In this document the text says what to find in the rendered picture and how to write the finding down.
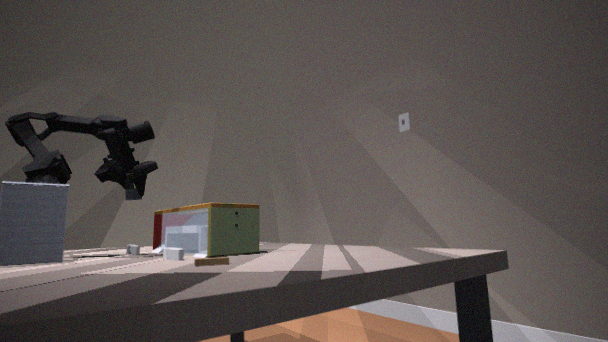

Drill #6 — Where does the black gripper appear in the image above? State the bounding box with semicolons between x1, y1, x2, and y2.
107;146;159;197

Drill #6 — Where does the brown flat bar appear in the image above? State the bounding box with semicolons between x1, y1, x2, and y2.
194;257;229;267

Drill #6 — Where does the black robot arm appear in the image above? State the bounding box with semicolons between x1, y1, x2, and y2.
5;112;155;184

